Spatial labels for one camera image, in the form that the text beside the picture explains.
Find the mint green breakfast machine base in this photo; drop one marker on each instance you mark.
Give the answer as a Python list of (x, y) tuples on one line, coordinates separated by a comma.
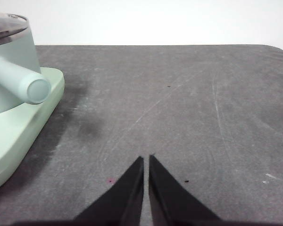
[(14, 141)]

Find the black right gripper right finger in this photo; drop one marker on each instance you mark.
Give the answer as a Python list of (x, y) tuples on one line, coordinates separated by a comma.
[(167, 202)]

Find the glass lid with green knob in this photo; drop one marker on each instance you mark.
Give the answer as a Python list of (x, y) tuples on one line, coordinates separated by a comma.
[(7, 23)]

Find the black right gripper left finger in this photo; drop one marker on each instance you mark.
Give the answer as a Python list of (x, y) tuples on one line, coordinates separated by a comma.
[(125, 200)]

